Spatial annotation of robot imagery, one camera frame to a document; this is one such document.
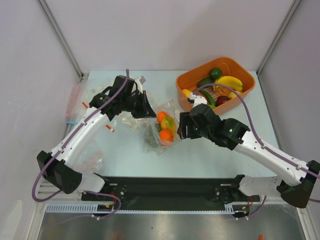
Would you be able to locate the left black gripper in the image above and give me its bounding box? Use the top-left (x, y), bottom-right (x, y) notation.
top-left (121, 90), bottom-right (157, 119)

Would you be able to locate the orange tangerine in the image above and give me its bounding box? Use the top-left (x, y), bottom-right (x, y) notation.
top-left (156, 111), bottom-right (169, 124)
top-left (158, 128), bottom-right (174, 142)

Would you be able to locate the yellow green mango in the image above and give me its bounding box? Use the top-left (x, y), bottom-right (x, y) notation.
top-left (160, 116), bottom-right (176, 132)

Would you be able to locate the clear blue-zipper zip bag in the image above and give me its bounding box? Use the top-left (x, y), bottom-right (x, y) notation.
top-left (143, 98), bottom-right (181, 156)

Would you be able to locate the netted green melon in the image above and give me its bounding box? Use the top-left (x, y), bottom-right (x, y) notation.
top-left (143, 123), bottom-right (161, 149)

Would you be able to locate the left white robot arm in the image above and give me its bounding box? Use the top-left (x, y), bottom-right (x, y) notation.
top-left (36, 75), bottom-right (156, 200)

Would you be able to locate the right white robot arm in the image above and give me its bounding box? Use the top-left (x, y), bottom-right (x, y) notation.
top-left (177, 103), bottom-right (320, 209)

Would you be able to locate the clear dotted zip bag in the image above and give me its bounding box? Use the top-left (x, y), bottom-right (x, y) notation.
top-left (109, 112), bottom-right (149, 133)

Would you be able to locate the red-zipper zip bag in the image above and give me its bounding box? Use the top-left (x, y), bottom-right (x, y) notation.
top-left (63, 78), bottom-right (111, 137)

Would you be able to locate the pink-dotted clear bag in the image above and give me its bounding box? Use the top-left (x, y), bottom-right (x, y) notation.
top-left (74, 150), bottom-right (104, 174)

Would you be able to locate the yellow bell pepper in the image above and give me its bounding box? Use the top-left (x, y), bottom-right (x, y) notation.
top-left (182, 89), bottom-right (193, 99)

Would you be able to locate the green chili pepper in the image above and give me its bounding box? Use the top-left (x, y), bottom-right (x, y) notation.
top-left (199, 89), bottom-right (216, 109)

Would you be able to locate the dark red apple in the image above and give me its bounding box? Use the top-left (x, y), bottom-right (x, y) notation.
top-left (216, 95), bottom-right (230, 107)

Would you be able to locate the dark green avocado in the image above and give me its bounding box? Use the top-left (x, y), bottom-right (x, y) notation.
top-left (197, 77), bottom-right (214, 88)

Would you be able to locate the orange plastic basket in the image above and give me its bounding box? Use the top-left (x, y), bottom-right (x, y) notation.
top-left (175, 56), bottom-right (256, 112)

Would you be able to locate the dark green lime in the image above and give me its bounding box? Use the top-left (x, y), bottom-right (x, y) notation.
top-left (209, 67), bottom-right (223, 80)

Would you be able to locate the yellow banana bunch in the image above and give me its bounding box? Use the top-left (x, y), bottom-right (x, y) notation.
top-left (213, 76), bottom-right (243, 99)

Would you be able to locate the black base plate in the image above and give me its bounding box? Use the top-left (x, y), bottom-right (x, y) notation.
top-left (81, 176), bottom-right (260, 211)

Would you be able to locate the white slotted cable duct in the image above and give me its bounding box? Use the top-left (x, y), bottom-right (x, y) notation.
top-left (45, 203), bottom-right (249, 215)

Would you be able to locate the front aluminium rail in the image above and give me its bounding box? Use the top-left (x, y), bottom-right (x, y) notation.
top-left (36, 182), bottom-right (82, 203)

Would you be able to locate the left aluminium frame post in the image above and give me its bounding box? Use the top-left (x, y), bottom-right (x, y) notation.
top-left (36, 0), bottom-right (84, 81)

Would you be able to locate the aluminium frame post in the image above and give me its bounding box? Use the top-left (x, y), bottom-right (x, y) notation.
top-left (256, 0), bottom-right (303, 76)
top-left (36, 0), bottom-right (84, 81)

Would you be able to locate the right aluminium frame post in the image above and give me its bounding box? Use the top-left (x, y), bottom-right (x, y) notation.
top-left (256, 0), bottom-right (303, 76)

